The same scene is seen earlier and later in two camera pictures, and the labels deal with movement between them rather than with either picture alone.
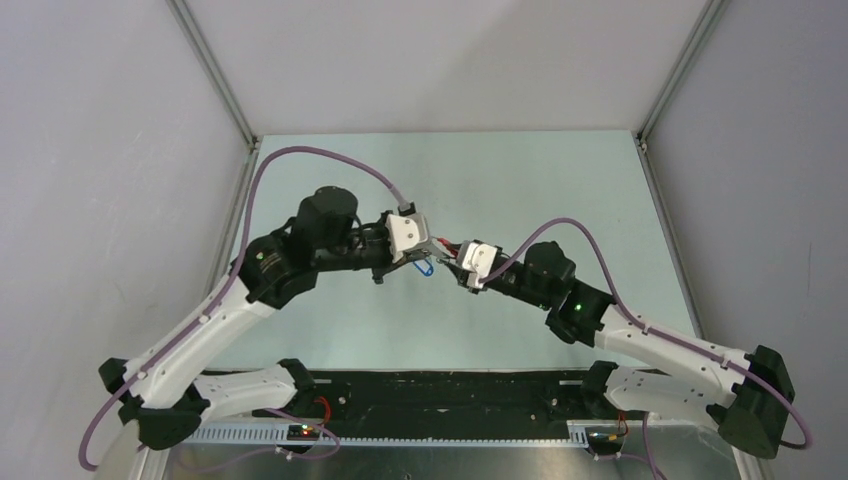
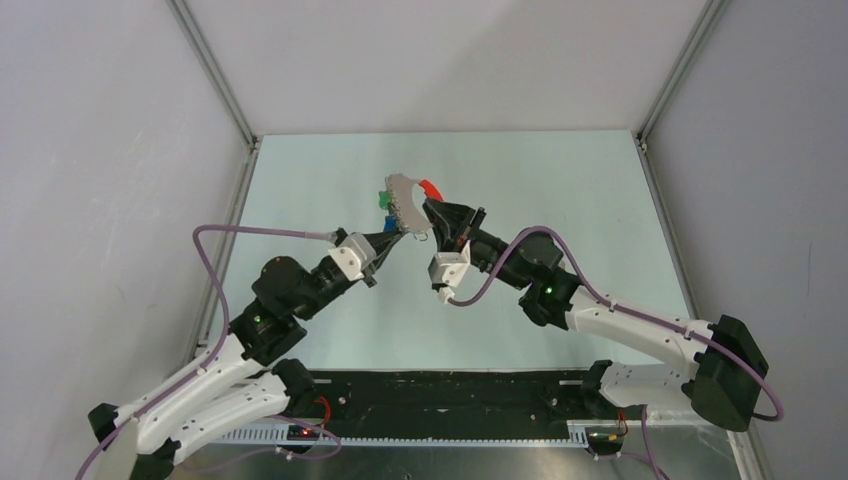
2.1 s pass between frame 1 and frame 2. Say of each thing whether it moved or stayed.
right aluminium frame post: stayed
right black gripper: moved
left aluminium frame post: stayed
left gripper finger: moved
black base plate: stayed
